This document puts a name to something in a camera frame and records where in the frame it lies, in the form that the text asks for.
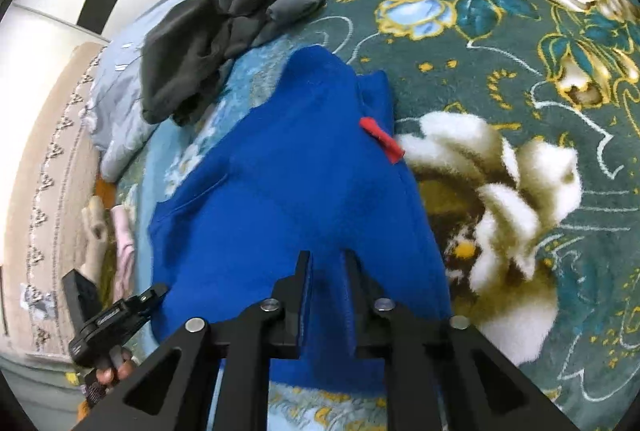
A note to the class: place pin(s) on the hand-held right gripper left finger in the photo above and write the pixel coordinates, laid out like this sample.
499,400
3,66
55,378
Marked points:
302,291

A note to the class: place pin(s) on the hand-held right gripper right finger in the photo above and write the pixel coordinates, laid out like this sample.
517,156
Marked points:
352,291

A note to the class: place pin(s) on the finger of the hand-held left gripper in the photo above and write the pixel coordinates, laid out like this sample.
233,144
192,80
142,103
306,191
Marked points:
150,297

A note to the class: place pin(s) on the blue sweatshirt with cartoon print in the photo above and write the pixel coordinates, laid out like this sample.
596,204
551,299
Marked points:
300,186

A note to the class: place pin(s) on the person's left hand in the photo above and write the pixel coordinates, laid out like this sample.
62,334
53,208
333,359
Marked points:
107,376

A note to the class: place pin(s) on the folded olive green garment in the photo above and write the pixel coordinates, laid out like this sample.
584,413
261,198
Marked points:
107,281

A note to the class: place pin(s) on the folded pink garment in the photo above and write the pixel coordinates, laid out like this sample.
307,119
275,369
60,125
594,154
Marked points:
122,241

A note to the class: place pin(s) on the light grey-blue quilt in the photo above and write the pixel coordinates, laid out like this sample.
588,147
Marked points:
120,131

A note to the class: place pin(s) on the beige quilted headboard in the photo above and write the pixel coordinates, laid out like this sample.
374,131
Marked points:
50,161

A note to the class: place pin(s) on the dark grey garment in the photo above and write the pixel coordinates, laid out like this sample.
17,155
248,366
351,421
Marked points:
200,41

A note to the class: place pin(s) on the teal floral blanket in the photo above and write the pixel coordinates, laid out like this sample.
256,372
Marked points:
500,61

